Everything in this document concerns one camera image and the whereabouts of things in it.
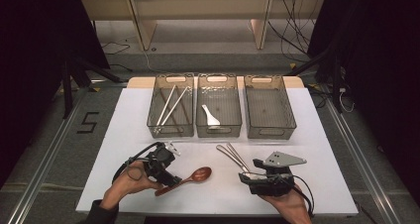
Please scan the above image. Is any white table sheet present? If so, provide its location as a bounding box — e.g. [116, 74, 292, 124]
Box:
[75, 86, 360, 217]

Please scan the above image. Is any beige wooden desk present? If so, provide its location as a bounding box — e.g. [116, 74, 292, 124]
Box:
[78, 0, 328, 52]

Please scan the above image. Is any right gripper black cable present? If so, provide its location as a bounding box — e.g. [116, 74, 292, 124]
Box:
[291, 173, 316, 218]

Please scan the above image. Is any person's right hand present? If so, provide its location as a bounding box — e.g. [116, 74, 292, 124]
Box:
[259, 183, 313, 224]

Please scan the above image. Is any white cable loop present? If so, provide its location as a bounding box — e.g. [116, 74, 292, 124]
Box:
[338, 87, 357, 114]

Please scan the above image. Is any person's left hand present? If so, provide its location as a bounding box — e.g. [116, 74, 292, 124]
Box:
[102, 161, 164, 212]

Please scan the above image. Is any translucent grey plastic bin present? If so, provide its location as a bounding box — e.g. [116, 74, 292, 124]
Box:
[195, 72, 244, 139]
[146, 72, 196, 139]
[243, 73, 297, 141]

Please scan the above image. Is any black metal stand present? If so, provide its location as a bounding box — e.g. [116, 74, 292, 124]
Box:
[59, 54, 124, 120]
[286, 45, 345, 115]

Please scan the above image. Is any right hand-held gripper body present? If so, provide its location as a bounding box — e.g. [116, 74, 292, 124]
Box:
[249, 151, 307, 197]

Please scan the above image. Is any thin black floor cable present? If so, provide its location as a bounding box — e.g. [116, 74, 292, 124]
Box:
[99, 40, 134, 73]

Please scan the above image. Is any long metal floor rail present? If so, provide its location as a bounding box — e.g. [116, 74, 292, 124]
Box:
[325, 98, 403, 224]
[5, 94, 87, 224]

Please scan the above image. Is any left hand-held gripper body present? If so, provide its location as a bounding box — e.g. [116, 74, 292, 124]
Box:
[145, 141, 181, 179]

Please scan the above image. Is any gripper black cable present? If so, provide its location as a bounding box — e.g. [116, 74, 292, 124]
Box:
[291, 173, 316, 218]
[112, 141, 163, 185]

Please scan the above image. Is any bundle of black floor cables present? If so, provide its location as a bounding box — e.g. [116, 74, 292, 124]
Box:
[266, 0, 319, 63]

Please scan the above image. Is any brown wooden spoon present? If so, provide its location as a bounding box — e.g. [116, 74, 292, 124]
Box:
[154, 166, 213, 197]

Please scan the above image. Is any silver metal fork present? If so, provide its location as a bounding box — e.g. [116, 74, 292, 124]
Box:
[216, 144, 253, 176]
[226, 143, 252, 172]

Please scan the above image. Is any white floor cable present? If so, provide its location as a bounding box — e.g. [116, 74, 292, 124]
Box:
[141, 49, 163, 75]

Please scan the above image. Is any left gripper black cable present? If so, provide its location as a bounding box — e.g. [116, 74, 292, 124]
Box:
[112, 141, 163, 185]

